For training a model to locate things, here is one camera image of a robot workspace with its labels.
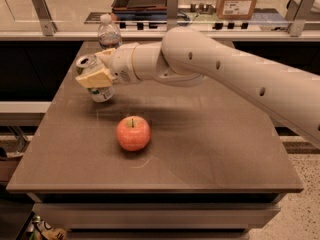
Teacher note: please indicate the metal railing bracket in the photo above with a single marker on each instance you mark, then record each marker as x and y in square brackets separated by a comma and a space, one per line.
[296, 16]
[172, 10]
[48, 27]

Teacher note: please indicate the left metal railing bracket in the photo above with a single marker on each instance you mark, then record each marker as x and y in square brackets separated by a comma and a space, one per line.
[48, 27]

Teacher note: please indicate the middle metal railing bracket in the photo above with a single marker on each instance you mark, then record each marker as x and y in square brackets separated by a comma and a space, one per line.
[172, 10]

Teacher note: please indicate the items under table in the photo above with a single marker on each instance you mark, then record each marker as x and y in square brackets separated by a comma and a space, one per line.
[41, 230]

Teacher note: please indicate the red apple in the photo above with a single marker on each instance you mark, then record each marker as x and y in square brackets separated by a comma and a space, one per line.
[133, 133]

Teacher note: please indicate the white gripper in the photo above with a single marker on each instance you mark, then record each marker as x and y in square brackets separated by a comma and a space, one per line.
[122, 64]

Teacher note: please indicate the clear plastic water bottle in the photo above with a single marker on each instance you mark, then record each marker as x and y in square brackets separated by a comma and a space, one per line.
[109, 35]

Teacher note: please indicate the brown cardboard box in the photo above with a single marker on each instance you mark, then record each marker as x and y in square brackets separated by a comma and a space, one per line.
[235, 9]

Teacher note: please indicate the right metal railing bracket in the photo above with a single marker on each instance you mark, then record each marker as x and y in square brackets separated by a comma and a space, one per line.
[296, 16]

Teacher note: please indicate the white green 7up can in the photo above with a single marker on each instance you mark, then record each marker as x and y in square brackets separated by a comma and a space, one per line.
[97, 94]

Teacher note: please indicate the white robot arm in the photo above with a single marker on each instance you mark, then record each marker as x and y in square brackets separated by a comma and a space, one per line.
[184, 57]

